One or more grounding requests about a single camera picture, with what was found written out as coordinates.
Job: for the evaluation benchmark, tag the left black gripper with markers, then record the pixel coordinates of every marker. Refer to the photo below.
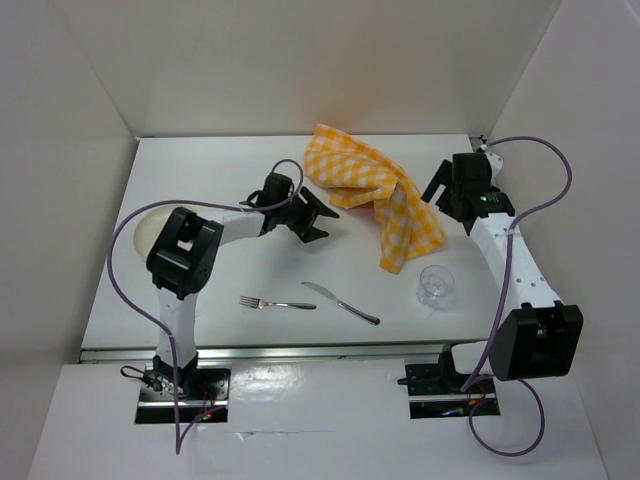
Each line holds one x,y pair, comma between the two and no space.
305,231

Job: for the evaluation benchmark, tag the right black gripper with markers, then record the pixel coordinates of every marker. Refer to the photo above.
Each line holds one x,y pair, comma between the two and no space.
442,177

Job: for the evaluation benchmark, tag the yellow white checkered cloth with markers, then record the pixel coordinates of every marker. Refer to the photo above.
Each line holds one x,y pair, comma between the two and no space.
355,174

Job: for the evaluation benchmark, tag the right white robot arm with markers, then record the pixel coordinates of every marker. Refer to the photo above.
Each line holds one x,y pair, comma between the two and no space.
535,334

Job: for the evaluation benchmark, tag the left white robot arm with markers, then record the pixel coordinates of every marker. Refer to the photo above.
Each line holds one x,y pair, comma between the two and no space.
182,258

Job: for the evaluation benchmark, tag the clear plastic cup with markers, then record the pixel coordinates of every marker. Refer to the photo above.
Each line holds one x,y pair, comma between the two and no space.
435,289

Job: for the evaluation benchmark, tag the silver fork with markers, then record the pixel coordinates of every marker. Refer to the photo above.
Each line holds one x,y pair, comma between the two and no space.
256,303

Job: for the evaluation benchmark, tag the silver table knife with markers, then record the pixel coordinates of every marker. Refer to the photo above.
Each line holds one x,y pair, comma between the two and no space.
331,297

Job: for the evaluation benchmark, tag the cream round plate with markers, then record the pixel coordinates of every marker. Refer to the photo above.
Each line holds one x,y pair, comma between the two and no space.
148,229

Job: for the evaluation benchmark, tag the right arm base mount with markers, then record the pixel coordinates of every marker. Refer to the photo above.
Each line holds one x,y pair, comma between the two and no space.
433,394

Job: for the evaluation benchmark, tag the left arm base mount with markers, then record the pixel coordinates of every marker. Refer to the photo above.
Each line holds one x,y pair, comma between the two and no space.
207,396

